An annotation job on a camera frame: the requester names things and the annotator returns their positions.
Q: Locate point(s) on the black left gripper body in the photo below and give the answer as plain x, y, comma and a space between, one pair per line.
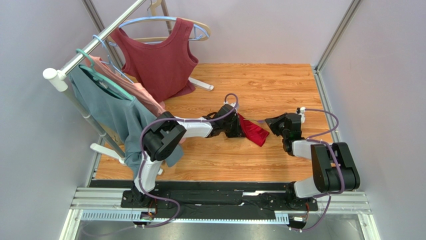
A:
232, 130

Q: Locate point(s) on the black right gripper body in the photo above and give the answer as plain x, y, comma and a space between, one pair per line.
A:
276, 123

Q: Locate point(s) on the red cloth napkin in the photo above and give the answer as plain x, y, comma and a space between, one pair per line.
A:
253, 132

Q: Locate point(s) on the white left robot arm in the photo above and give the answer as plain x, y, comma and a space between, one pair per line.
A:
162, 137

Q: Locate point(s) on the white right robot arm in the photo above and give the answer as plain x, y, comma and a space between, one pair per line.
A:
333, 167

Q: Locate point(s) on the maroon tank top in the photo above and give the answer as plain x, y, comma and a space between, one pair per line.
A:
162, 69

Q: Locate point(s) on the light blue clothes hanger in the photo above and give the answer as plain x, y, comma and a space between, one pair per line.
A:
158, 40

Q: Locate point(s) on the grey-blue hanging shirt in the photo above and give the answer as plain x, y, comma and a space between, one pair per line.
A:
126, 118

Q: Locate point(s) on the pink hanging shirt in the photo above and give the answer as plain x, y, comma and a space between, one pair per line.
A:
135, 89

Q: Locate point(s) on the wooden clothes hanger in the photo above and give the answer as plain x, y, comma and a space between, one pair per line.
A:
179, 29

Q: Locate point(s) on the teal clothes hanger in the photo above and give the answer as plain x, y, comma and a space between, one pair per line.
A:
100, 80

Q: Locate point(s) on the white clothes rack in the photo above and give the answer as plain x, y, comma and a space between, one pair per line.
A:
57, 77

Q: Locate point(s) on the blue wire clothes hanger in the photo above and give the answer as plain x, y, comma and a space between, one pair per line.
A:
109, 59

